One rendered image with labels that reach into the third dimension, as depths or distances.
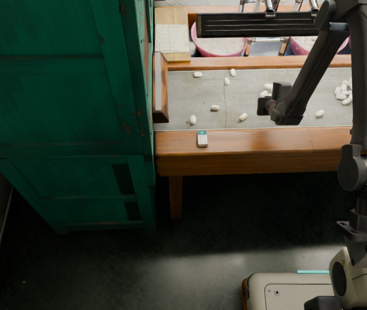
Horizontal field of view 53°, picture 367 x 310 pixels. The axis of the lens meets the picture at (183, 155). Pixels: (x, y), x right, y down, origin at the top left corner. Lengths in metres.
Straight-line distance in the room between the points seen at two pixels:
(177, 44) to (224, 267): 1.12
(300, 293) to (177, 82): 1.03
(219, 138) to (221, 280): 0.85
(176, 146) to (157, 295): 0.87
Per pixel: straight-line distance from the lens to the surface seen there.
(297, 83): 1.13
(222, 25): 1.30
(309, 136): 1.47
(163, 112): 1.34
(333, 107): 1.62
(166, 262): 1.99
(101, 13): 0.82
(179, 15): 1.80
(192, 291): 1.96
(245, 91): 1.57
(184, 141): 1.37
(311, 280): 1.79
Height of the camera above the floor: 1.94
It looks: 61 degrees down
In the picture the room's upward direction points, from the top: 2 degrees clockwise
